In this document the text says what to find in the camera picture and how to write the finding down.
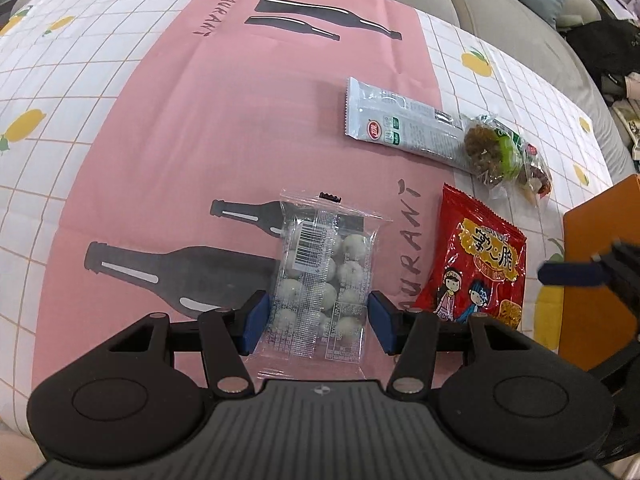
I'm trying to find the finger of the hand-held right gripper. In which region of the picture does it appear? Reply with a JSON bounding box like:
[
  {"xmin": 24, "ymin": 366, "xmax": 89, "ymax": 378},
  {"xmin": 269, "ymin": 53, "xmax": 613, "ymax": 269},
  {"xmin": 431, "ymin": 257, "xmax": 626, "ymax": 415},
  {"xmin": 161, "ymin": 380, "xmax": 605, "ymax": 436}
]
[{"xmin": 538, "ymin": 256, "xmax": 616, "ymax": 287}]

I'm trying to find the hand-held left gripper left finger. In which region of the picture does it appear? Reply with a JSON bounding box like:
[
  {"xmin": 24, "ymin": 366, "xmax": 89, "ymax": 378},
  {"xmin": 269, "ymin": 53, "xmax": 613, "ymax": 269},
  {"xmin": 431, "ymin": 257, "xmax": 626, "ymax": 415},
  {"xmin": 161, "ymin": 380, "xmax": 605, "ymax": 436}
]
[{"xmin": 100, "ymin": 290, "xmax": 273, "ymax": 396}]

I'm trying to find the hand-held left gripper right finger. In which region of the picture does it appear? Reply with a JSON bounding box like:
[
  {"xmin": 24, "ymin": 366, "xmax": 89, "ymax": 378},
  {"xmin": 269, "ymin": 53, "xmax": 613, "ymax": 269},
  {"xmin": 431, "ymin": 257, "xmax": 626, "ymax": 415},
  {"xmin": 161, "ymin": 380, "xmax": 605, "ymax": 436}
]
[{"xmin": 367, "ymin": 291, "xmax": 551, "ymax": 396}]

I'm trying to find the orange cardboard box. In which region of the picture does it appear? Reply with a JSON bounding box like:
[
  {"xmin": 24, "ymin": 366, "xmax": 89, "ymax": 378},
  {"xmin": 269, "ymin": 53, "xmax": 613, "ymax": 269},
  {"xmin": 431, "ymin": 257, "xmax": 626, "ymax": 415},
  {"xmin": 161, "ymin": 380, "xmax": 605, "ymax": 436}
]
[{"xmin": 557, "ymin": 174, "xmax": 640, "ymax": 376}]

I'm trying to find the clear packet of white balls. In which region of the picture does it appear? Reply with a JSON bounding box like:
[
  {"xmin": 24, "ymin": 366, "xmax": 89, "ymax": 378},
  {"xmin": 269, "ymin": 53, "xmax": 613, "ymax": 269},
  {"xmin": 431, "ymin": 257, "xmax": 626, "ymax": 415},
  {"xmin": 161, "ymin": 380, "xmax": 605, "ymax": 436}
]
[{"xmin": 257, "ymin": 189, "xmax": 393, "ymax": 378}]

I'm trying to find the clear bag of brown snacks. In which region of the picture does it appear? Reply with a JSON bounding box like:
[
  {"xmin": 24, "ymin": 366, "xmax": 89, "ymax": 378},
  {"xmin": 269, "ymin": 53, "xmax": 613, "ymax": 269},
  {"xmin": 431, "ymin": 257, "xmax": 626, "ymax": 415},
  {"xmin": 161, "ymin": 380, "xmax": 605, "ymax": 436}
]
[{"xmin": 462, "ymin": 114, "xmax": 523, "ymax": 188}]

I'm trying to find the red cartoon snack packet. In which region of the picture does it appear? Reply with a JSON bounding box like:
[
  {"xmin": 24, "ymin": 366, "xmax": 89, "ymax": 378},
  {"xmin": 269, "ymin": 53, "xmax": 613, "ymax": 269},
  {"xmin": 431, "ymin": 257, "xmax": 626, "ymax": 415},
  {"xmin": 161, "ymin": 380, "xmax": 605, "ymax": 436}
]
[{"xmin": 410, "ymin": 182, "xmax": 528, "ymax": 333}]

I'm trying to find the clear packet of red dates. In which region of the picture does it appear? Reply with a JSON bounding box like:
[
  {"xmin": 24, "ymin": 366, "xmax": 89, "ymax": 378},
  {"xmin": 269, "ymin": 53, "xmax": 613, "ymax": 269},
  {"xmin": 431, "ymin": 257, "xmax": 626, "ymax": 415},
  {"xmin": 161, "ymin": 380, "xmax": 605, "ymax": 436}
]
[{"xmin": 517, "ymin": 142, "xmax": 553, "ymax": 206}]

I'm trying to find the white and green snack packet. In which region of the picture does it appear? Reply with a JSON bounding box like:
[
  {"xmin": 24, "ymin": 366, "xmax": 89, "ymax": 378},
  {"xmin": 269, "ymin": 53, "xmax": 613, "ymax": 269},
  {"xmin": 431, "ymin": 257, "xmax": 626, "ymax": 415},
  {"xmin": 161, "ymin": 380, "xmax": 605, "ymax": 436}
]
[{"xmin": 344, "ymin": 76, "xmax": 481, "ymax": 173}]

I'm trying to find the pink and white printed tablecloth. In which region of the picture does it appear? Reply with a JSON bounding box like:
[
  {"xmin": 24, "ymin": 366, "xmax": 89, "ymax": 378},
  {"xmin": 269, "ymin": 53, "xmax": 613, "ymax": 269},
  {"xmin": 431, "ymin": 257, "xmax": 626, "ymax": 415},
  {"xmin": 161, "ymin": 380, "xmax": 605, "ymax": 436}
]
[{"xmin": 0, "ymin": 0, "xmax": 616, "ymax": 431}]

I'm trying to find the black backpack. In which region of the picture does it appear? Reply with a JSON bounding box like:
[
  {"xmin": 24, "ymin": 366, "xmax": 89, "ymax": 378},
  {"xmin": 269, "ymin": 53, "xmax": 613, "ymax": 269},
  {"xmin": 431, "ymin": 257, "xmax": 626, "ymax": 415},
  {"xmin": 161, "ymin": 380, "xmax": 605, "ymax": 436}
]
[{"xmin": 565, "ymin": 17, "xmax": 640, "ymax": 106}]

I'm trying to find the beige sofa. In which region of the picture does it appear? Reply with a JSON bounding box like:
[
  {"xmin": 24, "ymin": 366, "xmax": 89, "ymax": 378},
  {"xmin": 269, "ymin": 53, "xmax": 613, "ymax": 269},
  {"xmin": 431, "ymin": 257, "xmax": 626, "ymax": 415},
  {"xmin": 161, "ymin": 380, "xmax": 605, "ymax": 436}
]
[{"xmin": 0, "ymin": 0, "xmax": 637, "ymax": 176}]

